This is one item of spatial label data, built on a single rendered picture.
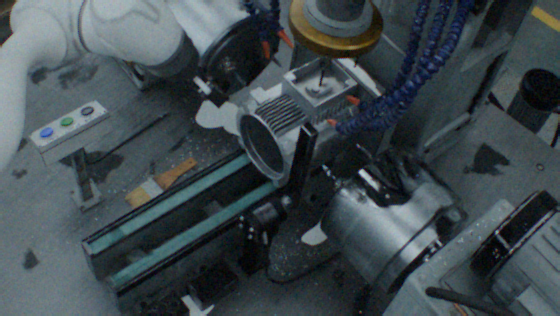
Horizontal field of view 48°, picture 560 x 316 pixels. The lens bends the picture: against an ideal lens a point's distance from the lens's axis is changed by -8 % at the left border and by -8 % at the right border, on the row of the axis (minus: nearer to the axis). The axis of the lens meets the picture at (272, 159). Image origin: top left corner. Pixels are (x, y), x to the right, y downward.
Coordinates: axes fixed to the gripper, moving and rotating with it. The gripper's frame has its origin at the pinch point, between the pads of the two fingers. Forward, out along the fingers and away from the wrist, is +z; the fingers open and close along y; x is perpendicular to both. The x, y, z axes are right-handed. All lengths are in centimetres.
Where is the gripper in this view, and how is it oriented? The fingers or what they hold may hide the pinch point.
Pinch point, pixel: (215, 95)
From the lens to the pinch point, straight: 130.5
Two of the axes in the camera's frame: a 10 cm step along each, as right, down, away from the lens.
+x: -7.3, 6.9, 0.4
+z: 2.9, 2.6, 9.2
